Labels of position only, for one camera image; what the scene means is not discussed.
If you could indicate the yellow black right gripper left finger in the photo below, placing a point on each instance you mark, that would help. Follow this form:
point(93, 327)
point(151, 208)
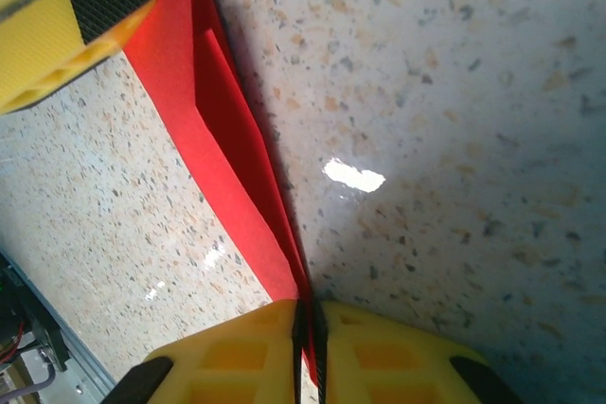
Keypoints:
point(227, 356)

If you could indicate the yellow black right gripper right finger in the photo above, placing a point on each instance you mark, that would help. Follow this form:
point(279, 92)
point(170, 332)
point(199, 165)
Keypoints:
point(402, 366)

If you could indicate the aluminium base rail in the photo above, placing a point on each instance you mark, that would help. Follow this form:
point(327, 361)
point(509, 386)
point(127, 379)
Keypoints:
point(87, 368)

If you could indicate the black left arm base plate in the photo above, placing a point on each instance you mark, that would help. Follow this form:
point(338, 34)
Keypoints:
point(28, 319)

